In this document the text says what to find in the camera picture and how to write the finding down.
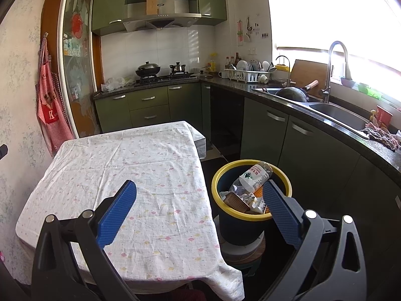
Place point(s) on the crumpled dish cloth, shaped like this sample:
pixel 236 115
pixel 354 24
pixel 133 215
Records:
pixel 382 136

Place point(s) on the steel sink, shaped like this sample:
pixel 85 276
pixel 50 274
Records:
pixel 338 113

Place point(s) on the glass pot lid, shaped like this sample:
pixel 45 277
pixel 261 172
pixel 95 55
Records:
pixel 202 74

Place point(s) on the clear plastic bottle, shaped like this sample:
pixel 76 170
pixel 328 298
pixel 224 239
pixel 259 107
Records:
pixel 253 177

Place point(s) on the green kitchen cabinets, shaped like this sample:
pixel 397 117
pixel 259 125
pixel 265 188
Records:
pixel 106 6
pixel 147 100

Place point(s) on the clear plastic bag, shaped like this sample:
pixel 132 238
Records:
pixel 116 84

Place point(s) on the grey sponge holder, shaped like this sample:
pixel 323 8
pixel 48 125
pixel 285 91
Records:
pixel 348 83

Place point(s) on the yellow bottle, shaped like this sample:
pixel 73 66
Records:
pixel 213 65

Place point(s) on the yellow rimmed dark trash bin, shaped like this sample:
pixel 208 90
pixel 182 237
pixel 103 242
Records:
pixel 238 229

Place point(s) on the dark kitchen countertop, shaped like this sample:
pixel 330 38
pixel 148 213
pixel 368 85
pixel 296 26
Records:
pixel 385 160

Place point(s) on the steel kitchen faucet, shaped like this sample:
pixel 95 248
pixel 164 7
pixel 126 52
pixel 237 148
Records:
pixel 329 69

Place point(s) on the white dotted tablecloth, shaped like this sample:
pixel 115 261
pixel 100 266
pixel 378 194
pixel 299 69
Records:
pixel 125 150

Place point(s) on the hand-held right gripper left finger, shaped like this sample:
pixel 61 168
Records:
pixel 117 213

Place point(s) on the brown cardboard piece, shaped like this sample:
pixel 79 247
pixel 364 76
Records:
pixel 152 3

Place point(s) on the black gas stove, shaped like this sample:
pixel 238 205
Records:
pixel 166 78

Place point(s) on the green plastic item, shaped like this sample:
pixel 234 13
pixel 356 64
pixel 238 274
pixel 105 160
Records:
pixel 369 91

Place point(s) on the bright window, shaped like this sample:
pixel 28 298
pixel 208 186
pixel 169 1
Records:
pixel 329 12

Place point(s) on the red paper cup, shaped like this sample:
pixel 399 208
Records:
pixel 384 116

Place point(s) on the round stool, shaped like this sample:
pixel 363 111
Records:
pixel 241 252

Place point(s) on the white dish rack with dishes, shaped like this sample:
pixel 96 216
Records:
pixel 244 75

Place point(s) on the red checked apron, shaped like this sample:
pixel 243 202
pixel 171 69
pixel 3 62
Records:
pixel 50 106

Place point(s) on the group of sauce bottles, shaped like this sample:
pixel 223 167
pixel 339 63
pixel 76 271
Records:
pixel 233 61

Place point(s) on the white mug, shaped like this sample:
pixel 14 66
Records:
pixel 223 74

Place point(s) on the small steel pot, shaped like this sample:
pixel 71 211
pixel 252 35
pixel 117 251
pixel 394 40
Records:
pixel 178 68

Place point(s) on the black wok with lid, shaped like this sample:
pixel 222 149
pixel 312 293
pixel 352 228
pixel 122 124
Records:
pixel 148 69

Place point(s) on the green lower kitchen cabinets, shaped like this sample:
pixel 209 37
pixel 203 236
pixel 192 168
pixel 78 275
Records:
pixel 147 100

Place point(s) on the green upper kitchen cabinets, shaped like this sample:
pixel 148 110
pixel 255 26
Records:
pixel 106 6

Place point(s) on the steel range hood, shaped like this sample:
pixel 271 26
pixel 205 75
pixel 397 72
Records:
pixel 163 20

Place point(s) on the wall decoration with utensils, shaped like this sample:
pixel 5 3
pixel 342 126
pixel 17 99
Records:
pixel 240 33

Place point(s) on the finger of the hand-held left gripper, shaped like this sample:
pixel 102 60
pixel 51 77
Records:
pixel 3 150

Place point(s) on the orange foam net sleeve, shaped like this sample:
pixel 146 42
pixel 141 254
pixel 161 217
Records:
pixel 259 192

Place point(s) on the brown plastic box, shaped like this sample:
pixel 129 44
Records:
pixel 235 199

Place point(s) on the wooden cutting board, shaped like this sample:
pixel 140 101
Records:
pixel 308 72

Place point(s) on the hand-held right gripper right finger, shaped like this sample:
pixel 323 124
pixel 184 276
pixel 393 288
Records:
pixel 282 213

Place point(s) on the glass sliding door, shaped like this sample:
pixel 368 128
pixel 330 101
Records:
pixel 78 69

